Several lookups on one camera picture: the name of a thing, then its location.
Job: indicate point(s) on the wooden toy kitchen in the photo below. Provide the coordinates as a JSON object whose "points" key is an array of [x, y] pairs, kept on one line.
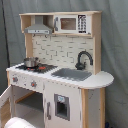
{"points": [[60, 50]]}

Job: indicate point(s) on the toy microwave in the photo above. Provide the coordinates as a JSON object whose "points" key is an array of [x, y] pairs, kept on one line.
{"points": [[74, 24]]}

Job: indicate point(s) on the black toy faucet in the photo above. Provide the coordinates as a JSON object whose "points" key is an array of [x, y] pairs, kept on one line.
{"points": [[81, 63]]}

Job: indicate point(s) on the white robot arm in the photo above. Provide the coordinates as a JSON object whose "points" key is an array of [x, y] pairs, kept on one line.
{"points": [[16, 122]]}

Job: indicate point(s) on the grey toy sink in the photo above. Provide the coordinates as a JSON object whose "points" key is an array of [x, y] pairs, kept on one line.
{"points": [[72, 74]]}

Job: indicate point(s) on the grey fabric backdrop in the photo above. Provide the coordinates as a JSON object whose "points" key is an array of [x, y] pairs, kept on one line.
{"points": [[114, 44]]}

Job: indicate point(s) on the right red stove knob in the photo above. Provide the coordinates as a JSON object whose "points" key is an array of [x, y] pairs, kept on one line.
{"points": [[33, 84]]}

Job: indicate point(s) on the white oven door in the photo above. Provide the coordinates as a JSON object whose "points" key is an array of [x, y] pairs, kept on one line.
{"points": [[5, 107]]}

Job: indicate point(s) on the red stove knob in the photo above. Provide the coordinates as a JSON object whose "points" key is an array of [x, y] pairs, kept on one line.
{"points": [[15, 79], [33, 84]]}

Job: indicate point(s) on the white cabinet door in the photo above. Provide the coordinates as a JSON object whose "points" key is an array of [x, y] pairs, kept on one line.
{"points": [[62, 106]]}

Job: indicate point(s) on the grey range hood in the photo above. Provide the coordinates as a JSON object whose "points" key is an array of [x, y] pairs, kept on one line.
{"points": [[38, 27]]}

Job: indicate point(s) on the left red stove knob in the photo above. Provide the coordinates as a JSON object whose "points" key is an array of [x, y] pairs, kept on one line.
{"points": [[15, 79]]}

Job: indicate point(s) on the black toy stovetop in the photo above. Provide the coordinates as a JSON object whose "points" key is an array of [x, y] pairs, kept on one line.
{"points": [[40, 68]]}

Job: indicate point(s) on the small metal pot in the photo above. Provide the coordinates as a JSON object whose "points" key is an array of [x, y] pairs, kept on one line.
{"points": [[31, 61]]}

